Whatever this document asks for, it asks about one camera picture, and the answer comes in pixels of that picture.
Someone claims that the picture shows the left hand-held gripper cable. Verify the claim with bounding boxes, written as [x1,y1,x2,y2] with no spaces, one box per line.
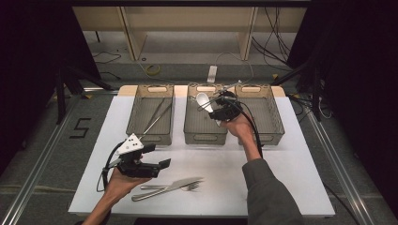
[96,142,125,193]

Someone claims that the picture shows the person's right hand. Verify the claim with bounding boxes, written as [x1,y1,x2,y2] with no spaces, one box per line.
[220,112,255,148]

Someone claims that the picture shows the black cable bundle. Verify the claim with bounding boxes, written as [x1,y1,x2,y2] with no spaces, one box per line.
[251,7,293,66]

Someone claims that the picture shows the black curtain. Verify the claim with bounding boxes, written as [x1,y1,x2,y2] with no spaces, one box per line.
[0,0,101,176]
[286,0,398,218]

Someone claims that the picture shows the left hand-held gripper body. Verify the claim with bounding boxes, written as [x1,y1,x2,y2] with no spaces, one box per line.
[115,132,161,179]

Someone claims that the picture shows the white power strip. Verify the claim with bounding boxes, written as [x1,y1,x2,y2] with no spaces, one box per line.
[207,65,219,84]

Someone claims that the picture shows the white cable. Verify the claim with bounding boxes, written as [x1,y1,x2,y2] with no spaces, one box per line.
[215,51,255,85]

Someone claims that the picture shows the aluminium floor rail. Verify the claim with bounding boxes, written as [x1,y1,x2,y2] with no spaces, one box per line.
[0,93,83,225]
[304,110,377,225]

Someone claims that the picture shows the silver table knife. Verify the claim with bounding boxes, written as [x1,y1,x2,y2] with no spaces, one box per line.
[130,176,205,203]

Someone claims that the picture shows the thin black floor cable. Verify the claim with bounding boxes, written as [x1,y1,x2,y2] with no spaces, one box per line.
[92,51,123,66]

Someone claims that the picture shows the black metal stand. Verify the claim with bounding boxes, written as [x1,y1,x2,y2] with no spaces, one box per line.
[54,61,115,126]
[269,58,324,123]

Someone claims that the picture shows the metal chopstick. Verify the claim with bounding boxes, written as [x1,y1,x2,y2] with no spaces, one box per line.
[149,97,166,127]
[138,103,174,141]

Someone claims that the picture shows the beige wooden shelf unit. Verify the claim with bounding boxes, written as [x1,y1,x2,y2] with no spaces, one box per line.
[72,6,308,62]

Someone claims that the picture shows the person's left hand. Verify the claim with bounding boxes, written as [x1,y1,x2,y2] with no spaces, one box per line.
[104,155,152,202]

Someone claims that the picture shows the hand-held gripper cable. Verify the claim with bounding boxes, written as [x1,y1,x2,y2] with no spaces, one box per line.
[96,142,125,193]
[224,97,265,159]

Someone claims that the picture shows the right hand-held gripper cable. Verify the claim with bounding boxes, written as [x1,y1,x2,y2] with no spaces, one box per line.
[224,97,265,159]

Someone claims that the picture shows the grey mesh basket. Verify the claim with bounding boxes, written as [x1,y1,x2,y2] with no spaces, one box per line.
[233,82,286,146]
[183,82,229,146]
[125,83,176,146]

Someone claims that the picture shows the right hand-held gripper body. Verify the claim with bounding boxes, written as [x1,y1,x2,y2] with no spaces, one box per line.
[207,80,245,124]

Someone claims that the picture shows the white table cover sheet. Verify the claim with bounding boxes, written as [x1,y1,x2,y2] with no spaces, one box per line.
[68,95,336,218]

